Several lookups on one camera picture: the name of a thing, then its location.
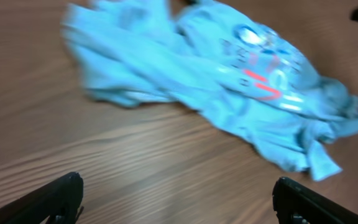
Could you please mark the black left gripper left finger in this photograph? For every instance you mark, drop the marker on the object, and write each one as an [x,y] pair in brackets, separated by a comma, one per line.
[57,202]

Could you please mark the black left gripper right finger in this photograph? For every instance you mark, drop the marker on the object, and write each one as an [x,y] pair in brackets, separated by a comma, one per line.
[297,204]

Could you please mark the light blue printed t-shirt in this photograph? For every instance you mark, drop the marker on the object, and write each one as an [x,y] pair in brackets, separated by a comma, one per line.
[238,74]

